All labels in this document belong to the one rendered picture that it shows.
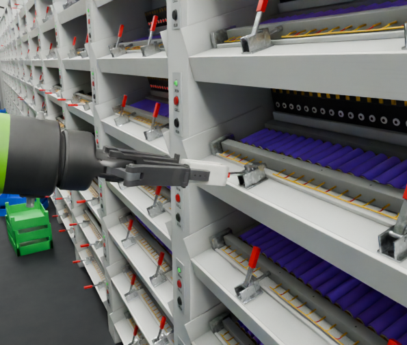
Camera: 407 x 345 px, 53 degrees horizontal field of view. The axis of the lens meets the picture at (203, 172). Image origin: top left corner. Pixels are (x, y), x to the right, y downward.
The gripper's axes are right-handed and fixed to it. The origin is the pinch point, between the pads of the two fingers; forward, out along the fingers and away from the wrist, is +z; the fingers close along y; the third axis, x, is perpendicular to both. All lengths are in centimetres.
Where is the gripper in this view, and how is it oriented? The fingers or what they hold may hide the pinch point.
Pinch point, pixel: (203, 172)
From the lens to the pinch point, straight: 59.6
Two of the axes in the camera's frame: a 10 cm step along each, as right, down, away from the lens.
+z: 8.7, 0.8, 4.8
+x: 1.9, -9.6, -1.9
